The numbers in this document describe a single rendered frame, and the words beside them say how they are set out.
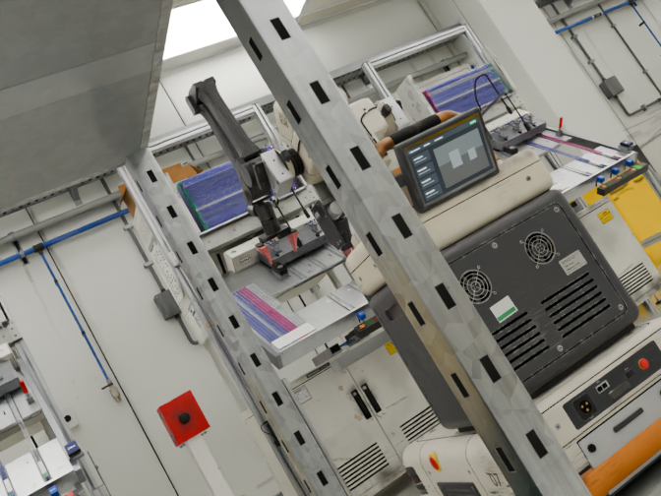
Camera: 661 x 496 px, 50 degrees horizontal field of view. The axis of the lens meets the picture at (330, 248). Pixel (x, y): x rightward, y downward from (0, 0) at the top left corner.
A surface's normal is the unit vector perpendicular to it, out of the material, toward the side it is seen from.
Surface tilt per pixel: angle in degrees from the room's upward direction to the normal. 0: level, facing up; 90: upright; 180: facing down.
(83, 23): 180
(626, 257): 90
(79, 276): 90
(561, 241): 90
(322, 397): 90
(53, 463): 47
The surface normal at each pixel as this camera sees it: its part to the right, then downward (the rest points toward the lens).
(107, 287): 0.31, -0.33
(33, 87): 0.51, 0.85
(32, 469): -0.12, -0.83
